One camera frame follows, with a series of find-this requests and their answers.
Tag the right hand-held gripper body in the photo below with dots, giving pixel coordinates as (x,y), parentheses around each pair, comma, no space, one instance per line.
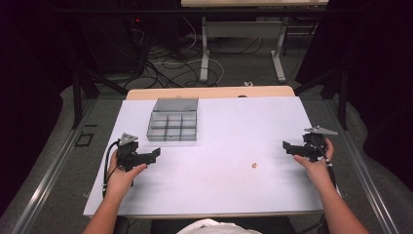
(312,144)

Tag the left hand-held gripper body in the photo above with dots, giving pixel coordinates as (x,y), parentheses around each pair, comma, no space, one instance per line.
(129,152)

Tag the clear plastic compartment box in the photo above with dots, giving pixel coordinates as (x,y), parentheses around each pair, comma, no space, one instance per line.
(173,121)

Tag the small orange bead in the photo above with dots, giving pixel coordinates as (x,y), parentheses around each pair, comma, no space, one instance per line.
(254,165)

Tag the person's right hand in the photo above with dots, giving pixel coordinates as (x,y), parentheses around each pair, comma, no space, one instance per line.
(316,170)

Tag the person's left hand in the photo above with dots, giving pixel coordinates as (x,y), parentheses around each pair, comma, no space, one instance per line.
(121,178)

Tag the white paper sheet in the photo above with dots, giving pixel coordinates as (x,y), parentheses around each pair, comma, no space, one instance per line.
(211,162)

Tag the black metal stand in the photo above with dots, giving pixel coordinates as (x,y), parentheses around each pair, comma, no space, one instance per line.
(86,87)
(337,89)

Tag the person's white shirt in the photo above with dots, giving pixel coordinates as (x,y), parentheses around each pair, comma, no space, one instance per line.
(219,228)

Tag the black computer tower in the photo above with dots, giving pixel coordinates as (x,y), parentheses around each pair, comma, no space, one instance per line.
(136,45)

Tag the white metal desk frame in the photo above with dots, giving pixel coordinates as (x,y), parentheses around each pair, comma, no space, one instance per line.
(242,48)

